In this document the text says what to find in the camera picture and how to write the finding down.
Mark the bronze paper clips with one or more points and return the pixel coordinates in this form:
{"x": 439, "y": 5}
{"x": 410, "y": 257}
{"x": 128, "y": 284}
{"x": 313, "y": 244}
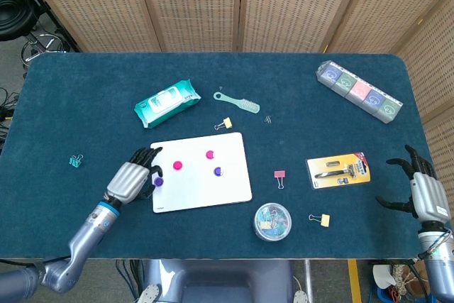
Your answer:
{"x": 268, "y": 120}

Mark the chrome stool frame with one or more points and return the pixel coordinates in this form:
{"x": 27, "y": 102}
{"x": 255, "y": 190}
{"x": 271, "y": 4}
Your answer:
{"x": 46, "y": 42}

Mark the dark teal table cloth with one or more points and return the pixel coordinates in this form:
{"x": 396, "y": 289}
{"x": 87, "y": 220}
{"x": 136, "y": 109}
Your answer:
{"x": 213, "y": 235}

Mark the white round floor object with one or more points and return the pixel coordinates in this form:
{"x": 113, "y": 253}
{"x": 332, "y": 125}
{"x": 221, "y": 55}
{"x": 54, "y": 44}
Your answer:
{"x": 381, "y": 276}

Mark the clear tub of binder clips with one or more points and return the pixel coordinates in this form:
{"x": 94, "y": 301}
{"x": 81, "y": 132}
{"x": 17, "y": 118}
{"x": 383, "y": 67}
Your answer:
{"x": 272, "y": 223}

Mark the small yellow binder clip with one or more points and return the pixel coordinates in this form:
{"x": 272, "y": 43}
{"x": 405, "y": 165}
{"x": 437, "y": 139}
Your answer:
{"x": 228, "y": 123}

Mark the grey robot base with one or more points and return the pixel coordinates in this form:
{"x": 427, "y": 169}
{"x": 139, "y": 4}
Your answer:
{"x": 220, "y": 281}

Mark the metal table leg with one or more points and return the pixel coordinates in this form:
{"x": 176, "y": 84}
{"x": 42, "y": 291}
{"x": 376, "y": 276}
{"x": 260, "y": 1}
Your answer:
{"x": 308, "y": 278}

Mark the white magnetic board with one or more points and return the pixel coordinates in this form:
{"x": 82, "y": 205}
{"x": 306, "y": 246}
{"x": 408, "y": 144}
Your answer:
{"x": 205, "y": 189}

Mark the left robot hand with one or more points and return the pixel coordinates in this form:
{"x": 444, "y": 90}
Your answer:
{"x": 127, "y": 182}

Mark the blue floor box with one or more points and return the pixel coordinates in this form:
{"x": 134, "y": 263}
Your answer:
{"x": 384, "y": 297}

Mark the large yellow binder clip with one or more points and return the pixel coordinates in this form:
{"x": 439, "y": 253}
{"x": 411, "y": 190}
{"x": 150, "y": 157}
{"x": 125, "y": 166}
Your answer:
{"x": 324, "y": 220}

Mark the woven folding screen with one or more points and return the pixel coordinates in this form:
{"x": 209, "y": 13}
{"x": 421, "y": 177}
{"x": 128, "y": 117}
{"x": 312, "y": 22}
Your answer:
{"x": 195, "y": 5}

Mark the mint green small brush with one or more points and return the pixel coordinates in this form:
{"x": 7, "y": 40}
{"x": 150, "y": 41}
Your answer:
{"x": 248, "y": 105}

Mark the teal binder clip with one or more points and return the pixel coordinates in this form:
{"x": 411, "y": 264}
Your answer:
{"x": 75, "y": 162}

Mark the pink round magnet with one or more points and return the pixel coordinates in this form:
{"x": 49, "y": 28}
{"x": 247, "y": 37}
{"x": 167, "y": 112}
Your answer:
{"x": 177, "y": 165}
{"x": 210, "y": 154}

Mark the wrapped colourful tissue packs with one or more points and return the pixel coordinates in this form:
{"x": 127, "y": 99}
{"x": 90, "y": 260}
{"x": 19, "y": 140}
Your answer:
{"x": 358, "y": 90}

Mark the purple round magnet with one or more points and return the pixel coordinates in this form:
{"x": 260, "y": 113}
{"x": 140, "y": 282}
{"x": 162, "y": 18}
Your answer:
{"x": 158, "y": 181}
{"x": 218, "y": 171}

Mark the green wet wipes pack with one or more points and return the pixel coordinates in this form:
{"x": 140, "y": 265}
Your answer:
{"x": 166, "y": 102}

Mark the yellow razor blister pack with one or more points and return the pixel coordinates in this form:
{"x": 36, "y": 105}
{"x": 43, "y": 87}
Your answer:
{"x": 319, "y": 168}

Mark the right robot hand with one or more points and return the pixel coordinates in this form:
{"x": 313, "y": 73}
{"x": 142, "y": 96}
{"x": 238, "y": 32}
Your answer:
{"x": 429, "y": 196}

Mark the pink binder clip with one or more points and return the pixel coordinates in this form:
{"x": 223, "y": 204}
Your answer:
{"x": 279, "y": 174}

